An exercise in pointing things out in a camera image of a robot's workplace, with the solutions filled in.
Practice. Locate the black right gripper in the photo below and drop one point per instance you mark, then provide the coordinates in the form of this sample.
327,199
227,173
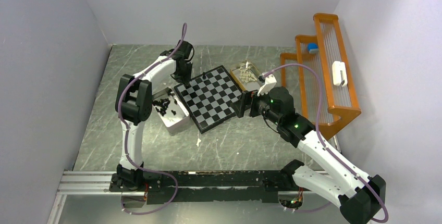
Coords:
239,106

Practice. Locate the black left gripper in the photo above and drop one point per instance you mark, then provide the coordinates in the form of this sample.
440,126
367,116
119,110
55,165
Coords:
185,80

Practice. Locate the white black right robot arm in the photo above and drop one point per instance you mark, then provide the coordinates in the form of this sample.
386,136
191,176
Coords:
358,195

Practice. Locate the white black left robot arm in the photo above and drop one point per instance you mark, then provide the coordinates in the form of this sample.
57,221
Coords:
134,103

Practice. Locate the white chess pieces pile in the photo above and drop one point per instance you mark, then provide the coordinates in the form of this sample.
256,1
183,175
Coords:
245,73

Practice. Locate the black chess pieces pile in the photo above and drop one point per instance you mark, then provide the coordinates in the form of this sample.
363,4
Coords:
163,99

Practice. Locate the yellow tray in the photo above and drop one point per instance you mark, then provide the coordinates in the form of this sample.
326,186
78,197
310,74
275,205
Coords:
251,86

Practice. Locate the black white chessboard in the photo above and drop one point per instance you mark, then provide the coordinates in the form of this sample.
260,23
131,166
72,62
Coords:
208,101

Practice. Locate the pink metal tin box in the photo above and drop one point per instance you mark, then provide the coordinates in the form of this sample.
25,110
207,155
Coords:
177,118

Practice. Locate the orange wooden rack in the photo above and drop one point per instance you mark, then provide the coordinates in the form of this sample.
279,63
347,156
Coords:
336,106

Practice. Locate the blue round object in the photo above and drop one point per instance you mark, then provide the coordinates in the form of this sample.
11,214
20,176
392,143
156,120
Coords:
313,48

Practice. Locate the white plastic clip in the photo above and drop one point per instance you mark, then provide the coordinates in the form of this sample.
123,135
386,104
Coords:
339,74

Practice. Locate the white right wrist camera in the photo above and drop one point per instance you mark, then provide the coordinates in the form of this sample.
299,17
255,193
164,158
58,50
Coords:
269,81

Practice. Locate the black mounting rail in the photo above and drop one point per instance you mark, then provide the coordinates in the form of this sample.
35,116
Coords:
266,186

